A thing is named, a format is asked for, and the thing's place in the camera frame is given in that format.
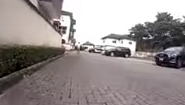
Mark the white car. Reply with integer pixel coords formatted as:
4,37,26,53
88,43,107,55

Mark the small house with dark roof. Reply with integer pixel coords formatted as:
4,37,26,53
80,39,96,53

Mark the black car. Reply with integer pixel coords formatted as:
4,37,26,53
102,44,133,60

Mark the white house with dark roof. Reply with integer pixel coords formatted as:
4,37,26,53
99,31,139,57

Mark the reddish brick paved road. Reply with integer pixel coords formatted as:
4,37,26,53
0,41,185,105

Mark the white and brown house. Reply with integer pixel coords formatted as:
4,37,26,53
56,10,80,48

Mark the pale fence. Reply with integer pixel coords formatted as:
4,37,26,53
133,50,157,61

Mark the brown and pale building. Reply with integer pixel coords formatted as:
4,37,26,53
7,0,67,28

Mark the grey concrete kerb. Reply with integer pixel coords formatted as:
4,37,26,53
0,42,77,105

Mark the group of dark trees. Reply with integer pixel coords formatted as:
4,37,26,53
125,4,185,57

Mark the dark parked car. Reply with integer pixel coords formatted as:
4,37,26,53
153,43,185,70

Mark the low dark green hedge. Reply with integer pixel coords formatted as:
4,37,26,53
0,40,66,96

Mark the pale low wall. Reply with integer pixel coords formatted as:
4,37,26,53
61,43,74,51

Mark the pale plastered wall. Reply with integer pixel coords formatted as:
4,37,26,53
0,0,67,53

